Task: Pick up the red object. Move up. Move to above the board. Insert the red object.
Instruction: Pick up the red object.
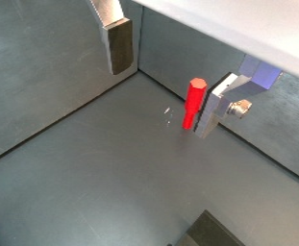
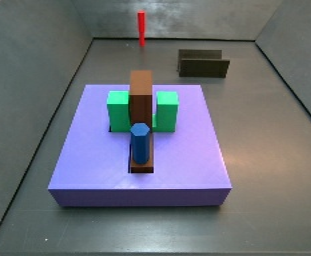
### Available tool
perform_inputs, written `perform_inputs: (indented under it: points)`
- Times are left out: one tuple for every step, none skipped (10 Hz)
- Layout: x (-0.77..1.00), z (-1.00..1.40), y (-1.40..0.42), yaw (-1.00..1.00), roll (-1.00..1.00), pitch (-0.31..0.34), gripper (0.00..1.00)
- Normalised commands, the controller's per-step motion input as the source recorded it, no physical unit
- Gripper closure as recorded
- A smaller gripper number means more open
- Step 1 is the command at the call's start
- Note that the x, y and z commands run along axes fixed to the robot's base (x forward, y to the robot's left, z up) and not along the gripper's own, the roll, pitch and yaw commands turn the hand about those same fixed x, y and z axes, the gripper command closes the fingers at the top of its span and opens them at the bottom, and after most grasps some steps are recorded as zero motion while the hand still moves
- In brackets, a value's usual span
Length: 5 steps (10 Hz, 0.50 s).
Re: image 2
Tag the purple board base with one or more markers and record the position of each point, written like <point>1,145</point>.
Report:
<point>91,176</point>

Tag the black angle bracket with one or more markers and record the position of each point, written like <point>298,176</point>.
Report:
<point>201,63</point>

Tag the blue hexagonal peg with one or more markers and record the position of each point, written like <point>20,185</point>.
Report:
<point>140,142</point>

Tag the green U-shaped block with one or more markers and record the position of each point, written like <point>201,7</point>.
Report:
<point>163,118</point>

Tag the red peg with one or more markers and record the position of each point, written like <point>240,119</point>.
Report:
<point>141,27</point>

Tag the brown block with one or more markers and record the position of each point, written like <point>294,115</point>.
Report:
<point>140,113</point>

